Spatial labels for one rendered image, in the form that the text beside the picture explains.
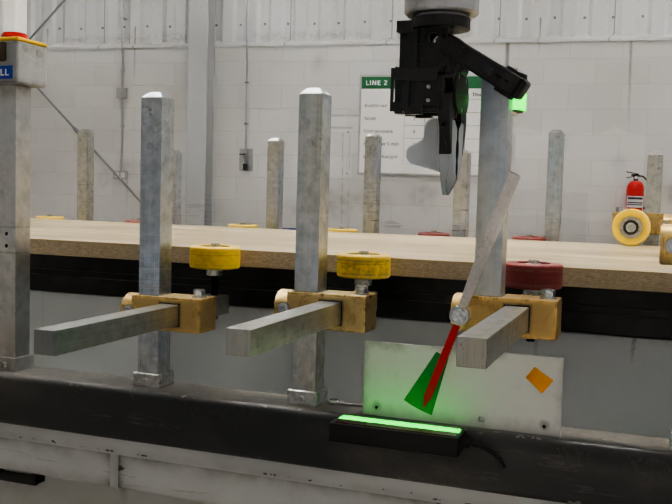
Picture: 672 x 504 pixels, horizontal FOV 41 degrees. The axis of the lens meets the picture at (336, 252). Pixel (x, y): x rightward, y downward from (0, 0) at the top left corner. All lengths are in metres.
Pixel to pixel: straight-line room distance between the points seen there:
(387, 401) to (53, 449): 0.58
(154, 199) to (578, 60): 7.24
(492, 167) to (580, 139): 7.17
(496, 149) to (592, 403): 0.44
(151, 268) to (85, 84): 8.38
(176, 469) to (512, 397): 0.53
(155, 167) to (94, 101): 8.29
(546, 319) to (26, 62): 0.87
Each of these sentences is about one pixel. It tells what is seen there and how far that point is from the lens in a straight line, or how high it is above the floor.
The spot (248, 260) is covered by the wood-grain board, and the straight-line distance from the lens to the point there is 1.45.
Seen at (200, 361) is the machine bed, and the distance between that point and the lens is 1.57.
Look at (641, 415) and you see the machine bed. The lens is 1.38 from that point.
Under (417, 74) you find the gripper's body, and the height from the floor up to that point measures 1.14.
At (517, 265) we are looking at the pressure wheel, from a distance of 1.24.
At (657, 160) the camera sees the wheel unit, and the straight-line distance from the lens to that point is 2.22.
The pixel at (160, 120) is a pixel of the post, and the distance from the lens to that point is 1.33.
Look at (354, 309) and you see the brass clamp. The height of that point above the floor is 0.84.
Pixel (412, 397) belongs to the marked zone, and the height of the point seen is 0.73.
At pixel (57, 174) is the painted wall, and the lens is 9.79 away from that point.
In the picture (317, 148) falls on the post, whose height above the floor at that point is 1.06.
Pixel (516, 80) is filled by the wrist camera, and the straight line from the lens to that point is 1.08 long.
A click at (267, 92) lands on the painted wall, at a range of 8.84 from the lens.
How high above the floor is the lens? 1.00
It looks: 4 degrees down
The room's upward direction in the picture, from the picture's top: 2 degrees clockwise
